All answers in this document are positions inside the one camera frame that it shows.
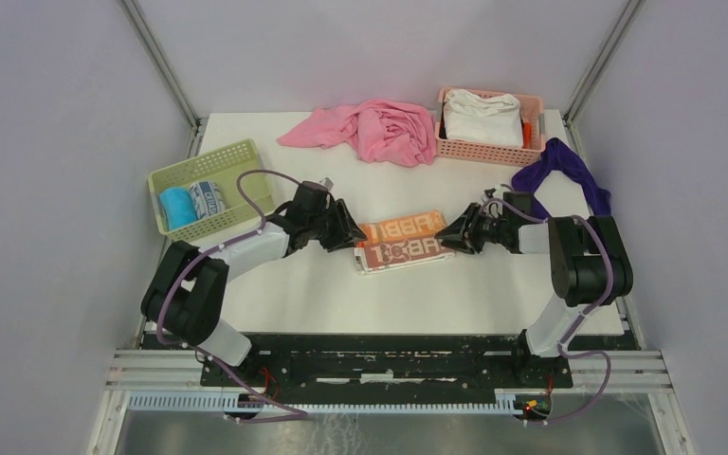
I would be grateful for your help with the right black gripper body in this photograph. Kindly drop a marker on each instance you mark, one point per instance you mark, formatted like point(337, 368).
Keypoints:
point(491, 230)

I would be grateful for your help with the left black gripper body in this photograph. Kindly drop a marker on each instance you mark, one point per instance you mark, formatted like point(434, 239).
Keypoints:
point(321, 225)

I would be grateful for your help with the beige rabbit print towel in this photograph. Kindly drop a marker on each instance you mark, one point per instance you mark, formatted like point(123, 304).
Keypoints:
point(401, 242)

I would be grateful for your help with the blue white patterned cloth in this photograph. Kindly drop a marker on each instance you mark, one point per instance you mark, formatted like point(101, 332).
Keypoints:
point(207, 199)

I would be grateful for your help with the green plastic basket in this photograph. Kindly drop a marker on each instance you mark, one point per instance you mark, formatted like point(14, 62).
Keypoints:
point(232, 168)

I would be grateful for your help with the blue towel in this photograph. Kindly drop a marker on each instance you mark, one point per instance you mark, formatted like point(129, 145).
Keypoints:
point(178, 207)

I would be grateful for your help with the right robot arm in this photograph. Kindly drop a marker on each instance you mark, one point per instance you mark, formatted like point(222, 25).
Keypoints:
point(589, 264)

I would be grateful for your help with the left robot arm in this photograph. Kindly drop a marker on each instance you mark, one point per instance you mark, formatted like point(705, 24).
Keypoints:
point(186, 295)

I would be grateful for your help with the purple cloth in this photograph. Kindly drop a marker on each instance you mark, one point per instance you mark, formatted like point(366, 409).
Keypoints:
point(558, 156)

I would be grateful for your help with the pink plastic basket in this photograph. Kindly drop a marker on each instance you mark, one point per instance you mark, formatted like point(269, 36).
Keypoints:
point(531, 111)

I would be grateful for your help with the orange item in basket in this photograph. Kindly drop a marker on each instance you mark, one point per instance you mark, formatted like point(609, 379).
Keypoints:
point(527, 133)

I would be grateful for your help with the white folded towel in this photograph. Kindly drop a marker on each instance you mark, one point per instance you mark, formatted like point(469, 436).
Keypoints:
point(492, 120)

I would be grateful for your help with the pink towel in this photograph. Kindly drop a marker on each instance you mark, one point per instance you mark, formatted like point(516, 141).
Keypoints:
point(378, 130)

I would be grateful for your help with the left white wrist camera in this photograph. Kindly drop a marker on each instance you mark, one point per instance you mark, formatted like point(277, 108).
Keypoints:
point(326, 183)

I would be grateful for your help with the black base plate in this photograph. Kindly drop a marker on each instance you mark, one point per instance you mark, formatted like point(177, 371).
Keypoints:
point(396, 369)

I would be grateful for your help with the white cable duct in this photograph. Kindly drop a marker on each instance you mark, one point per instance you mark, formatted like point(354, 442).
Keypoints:
point(234, 402)

